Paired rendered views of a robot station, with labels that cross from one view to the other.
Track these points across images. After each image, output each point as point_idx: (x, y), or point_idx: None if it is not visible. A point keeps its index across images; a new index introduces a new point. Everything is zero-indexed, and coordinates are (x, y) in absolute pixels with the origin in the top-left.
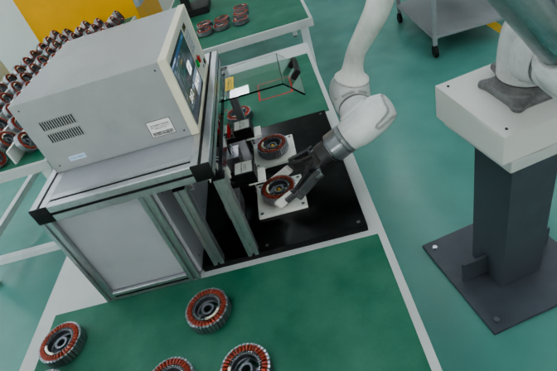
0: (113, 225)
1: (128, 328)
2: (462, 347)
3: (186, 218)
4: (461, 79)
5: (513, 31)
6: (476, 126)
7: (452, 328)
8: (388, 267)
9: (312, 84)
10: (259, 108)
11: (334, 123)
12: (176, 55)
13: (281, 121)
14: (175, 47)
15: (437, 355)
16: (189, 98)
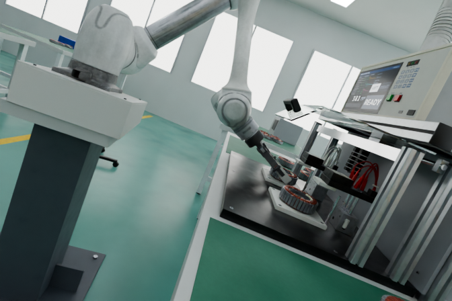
0: None
1: None
2: (129, 264)
3: (338, 168)
4: (105, 92)
5: (134, 33)
6: (140, 110)
7: (122, 275)
8: (228, 148)
9: None
10: None
11: (214, 198)
12: (372, 72)
13: (296, 257)
14: (377, 68)
15: (146, 270)
16: (353, 96)
